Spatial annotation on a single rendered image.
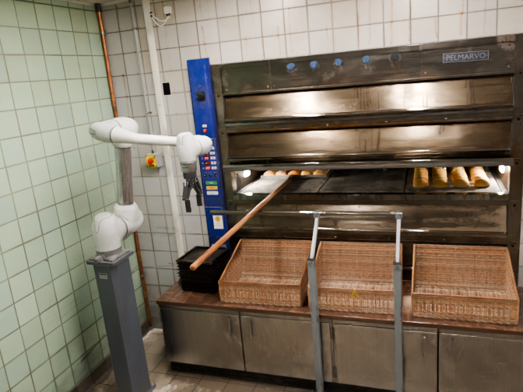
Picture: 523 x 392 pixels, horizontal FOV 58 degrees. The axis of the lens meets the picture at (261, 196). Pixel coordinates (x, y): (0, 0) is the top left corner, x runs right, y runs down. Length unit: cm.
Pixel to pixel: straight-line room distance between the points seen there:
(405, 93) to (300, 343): 168
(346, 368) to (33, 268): 200
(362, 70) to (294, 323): 163
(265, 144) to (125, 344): 160
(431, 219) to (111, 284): 205
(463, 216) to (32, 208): 265
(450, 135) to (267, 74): 122
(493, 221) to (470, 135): 55
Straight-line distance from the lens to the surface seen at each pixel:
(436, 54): 309
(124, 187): 308
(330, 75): 314
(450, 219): 323
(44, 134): 324
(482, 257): 327
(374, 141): 313
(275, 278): 344
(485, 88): 310
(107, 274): 306
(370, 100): 310
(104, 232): 299
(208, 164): 344
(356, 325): 297
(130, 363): 332
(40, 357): 334
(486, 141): 312
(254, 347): 324
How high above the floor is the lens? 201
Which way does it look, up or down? 14 degrees down
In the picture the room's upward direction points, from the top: 5 degrees counter-clockwise
